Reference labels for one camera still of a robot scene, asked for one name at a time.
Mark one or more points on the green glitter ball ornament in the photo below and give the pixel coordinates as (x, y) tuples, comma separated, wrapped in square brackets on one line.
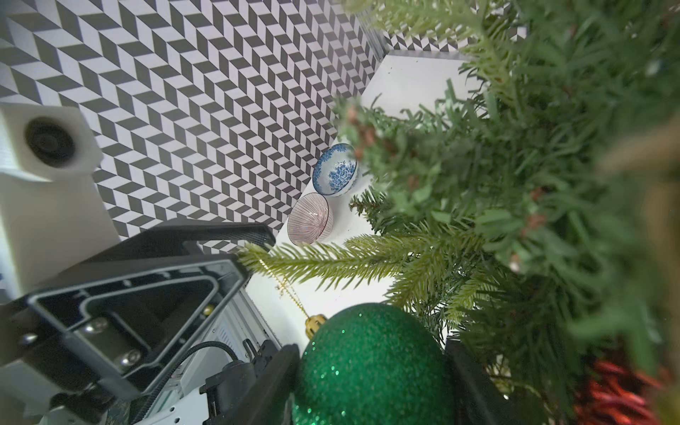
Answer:
[(373, 364)]

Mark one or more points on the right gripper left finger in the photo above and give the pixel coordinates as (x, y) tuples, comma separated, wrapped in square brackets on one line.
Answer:
[(254, 393)]

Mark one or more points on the blue patterned bowl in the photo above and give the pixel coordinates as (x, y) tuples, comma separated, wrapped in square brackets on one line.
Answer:
[(336, 172)]

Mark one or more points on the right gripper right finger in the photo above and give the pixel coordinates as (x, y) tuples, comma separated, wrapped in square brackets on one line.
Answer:
[(476, 398)]

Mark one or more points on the pink striped bowl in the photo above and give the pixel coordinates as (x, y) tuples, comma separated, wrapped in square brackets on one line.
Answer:
[(311, 220)]

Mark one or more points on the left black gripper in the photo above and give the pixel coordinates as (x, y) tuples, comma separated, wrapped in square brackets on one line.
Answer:
[(115, 322)]

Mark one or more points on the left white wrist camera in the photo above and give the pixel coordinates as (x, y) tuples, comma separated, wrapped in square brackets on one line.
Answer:
[(52, 216)]

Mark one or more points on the small green christmas tree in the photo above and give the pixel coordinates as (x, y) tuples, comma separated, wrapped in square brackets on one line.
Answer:
[(537, 219)]

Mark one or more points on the red faceted ball ornament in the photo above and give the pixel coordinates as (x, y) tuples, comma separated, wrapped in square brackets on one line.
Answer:
[(615, 394)]

